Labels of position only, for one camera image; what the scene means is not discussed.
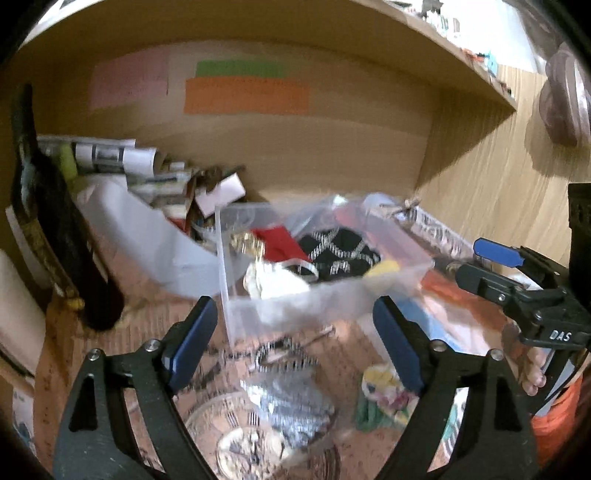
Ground white soft cloth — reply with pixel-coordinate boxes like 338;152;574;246
244;261;319;301

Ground silver foil packet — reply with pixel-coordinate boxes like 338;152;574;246
365;193;478;271

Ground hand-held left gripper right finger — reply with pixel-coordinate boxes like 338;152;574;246
372;295;541;480

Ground rolled white papers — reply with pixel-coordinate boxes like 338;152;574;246
37;135;192;195

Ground red cloth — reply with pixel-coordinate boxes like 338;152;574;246
252;225;312;264

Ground wooden shelf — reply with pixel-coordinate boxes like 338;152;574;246
28;0;519;112

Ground multicoloured soft cloth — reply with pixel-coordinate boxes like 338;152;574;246
355;364;419;432

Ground white small box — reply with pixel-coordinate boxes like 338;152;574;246
194;172;246;217

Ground black white patterned cloth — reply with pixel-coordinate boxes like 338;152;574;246
295;227;382;282

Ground person's right hand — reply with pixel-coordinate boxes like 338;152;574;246
518;345;555;398

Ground green paper strip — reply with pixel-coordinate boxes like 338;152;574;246
195;59;288;80

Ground brown round object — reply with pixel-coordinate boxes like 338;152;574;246
538;42;591;147

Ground silver sequin cloth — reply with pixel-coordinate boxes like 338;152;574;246
239;364;335;448

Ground dark glass bottle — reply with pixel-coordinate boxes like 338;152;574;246
10;83;124;332

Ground pink paper sheet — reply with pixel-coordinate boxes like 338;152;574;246
89;46;171;110

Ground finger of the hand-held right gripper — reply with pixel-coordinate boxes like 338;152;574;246
473;237;568;288
455;263;537;320

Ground white plastic bag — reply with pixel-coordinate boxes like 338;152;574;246
76;178;227;297

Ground clear plastic container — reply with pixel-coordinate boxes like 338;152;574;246
215;193;435;348

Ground gold shiny item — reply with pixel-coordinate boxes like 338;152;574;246
231;232;266;258

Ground orange paper sheet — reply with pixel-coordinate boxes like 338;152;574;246
184;76;311;116

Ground yellow soft item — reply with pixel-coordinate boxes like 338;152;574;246
362;259;402;278

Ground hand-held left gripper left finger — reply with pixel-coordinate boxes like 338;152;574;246
53;295;219;480

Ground orange flat packet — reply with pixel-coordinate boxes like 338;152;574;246
422;270;490;319

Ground person's right forearm orange sleeve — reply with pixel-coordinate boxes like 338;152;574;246
530;373;588;468

